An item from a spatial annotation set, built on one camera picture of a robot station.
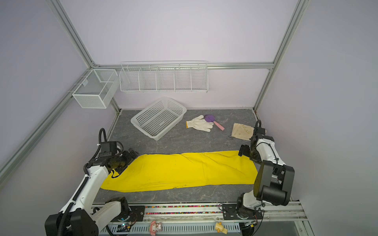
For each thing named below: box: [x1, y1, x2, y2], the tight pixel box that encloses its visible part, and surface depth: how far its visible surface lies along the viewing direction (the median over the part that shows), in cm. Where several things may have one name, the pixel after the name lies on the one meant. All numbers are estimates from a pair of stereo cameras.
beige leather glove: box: [231, 122, 255, 142], surface depth 108 cm
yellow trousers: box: [100, 150, 258, 193], surface depth 90 cm
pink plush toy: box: [149, 220, 162, 236], surface depth 69 cm
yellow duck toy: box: [214, 222, 228, 235], surface depth 69 cm
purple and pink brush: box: [203, 114, 225, 132], surface depth 114 cm
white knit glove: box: [186, 114, 215, 133], surface depth 114 cm
